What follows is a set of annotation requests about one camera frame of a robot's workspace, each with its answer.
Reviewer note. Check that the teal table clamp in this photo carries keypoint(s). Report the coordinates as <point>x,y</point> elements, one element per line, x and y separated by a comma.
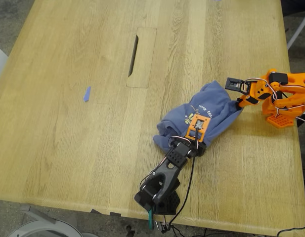
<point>150,219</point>

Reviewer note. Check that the blue printed T-shirt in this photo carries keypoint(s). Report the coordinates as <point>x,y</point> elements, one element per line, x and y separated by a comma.
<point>216,103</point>

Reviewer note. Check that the grey metal bar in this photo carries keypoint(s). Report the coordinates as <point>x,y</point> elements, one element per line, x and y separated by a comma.
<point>41,215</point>

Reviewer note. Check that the small blue tape piece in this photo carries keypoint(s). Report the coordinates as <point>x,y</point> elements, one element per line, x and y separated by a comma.
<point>87,95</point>

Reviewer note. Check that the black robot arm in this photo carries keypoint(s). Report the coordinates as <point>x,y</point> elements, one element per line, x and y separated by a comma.
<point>164,172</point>

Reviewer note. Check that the orange camera mount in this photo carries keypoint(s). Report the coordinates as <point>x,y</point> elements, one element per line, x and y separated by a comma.
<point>190,128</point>

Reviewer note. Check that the grey round stool base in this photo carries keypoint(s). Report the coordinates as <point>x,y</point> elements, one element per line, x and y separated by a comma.
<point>26,228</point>

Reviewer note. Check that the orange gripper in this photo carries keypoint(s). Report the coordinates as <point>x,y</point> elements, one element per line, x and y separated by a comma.
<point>244,101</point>

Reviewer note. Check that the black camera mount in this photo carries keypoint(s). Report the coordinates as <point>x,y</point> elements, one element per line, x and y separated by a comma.
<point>233,84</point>

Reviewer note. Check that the black tape piece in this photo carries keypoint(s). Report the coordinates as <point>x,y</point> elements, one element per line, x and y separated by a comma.
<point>115,214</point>
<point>95,211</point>

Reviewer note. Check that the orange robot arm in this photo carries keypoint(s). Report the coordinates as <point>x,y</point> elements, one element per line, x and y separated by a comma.
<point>298,79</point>

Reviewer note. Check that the white chair leg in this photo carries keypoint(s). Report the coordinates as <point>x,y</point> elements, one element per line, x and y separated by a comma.
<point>296,32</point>

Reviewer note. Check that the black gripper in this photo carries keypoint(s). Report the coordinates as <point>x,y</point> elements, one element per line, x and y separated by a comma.
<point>201,149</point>

